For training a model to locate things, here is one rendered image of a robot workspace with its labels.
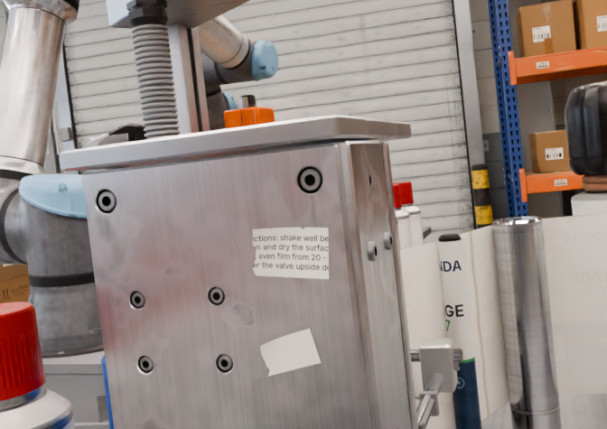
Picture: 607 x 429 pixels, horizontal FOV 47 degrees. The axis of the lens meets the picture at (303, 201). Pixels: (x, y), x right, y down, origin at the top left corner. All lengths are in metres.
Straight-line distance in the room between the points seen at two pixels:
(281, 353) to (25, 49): 0.95
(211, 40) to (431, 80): 3.87
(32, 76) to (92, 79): 4.62
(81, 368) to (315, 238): 0.71
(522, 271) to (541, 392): 0.10
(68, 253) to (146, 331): 0.71
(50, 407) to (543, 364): 0.39
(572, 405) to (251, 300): 0.51
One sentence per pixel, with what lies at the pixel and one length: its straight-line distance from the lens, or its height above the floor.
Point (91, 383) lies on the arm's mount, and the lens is 0.92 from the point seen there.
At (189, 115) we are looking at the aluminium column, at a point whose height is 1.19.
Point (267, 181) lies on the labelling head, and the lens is 0.23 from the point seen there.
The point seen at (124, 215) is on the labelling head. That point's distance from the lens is 0.26.
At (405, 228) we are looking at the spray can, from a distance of 1.01.
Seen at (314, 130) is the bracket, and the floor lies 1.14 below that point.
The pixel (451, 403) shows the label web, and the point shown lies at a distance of 0.54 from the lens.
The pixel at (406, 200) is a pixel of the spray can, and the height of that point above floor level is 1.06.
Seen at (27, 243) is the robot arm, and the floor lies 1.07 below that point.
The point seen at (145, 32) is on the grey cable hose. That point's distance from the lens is 0.63.
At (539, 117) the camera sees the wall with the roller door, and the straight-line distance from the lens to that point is 5.18.
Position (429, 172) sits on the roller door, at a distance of 5.06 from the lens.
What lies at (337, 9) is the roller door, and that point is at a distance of 5.21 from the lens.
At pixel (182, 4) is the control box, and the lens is 0.67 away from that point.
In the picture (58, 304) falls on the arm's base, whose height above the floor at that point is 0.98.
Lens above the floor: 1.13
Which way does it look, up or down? 3 degrees down
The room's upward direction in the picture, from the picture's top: 6 degrees counter-clockwise
